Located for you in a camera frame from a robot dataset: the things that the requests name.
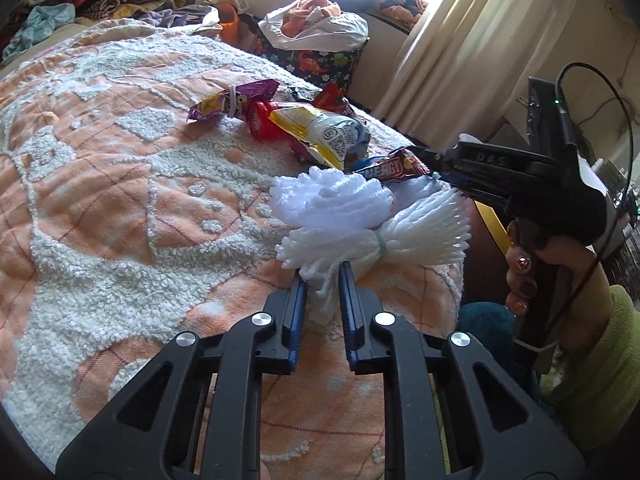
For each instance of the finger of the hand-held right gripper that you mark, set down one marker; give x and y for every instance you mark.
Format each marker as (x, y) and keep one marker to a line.
(480, 165)

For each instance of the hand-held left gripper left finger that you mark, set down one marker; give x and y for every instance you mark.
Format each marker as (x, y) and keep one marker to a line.
(299, 320)

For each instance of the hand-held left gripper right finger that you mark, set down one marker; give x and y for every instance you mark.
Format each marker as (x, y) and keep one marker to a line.
(347, 320)

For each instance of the black bin with yellow rim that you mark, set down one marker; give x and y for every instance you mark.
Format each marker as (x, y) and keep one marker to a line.
(492, 222)

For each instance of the white yarn bundle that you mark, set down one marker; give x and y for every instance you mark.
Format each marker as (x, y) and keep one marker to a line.
(425, 230)

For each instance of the blue red snack bar wrapper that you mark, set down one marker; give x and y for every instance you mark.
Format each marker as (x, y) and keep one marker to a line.
(385, 170)

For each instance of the red plastic bottle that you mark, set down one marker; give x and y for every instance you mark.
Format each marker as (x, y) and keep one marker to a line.
(260, 117)

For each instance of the person's right forearm green sleeve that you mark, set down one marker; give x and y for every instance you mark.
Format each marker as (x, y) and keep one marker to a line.
(610, 370)

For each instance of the person's right hand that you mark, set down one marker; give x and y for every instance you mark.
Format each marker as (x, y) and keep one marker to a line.
(570, 280)

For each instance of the bluish white foam fruit net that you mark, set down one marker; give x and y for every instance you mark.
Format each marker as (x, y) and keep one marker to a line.
(330, 200)

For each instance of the dark teal cloth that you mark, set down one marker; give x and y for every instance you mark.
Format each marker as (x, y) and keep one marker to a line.
(480, 320)

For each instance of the yellow white snack packet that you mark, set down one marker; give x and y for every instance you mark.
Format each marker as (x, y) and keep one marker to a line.
(325, 132)

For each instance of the black green snack packet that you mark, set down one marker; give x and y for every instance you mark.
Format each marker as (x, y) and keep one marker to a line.
(302, 92)

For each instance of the white plastic bag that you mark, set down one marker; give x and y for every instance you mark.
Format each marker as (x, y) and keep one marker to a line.
(345, 27)

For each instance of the peach white tufted blanket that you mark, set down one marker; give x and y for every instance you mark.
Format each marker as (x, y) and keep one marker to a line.
(125, 185)

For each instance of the orange cloth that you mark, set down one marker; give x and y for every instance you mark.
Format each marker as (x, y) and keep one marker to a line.
(310, 10)

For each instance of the purple yellow snack wrapper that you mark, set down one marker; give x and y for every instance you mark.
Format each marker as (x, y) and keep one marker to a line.
(250, 92)

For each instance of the orange plastic container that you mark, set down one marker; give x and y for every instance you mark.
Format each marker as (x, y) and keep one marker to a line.
(227, 20)

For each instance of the light blue cloth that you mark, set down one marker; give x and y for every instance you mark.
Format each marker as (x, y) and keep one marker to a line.
(40, 22)

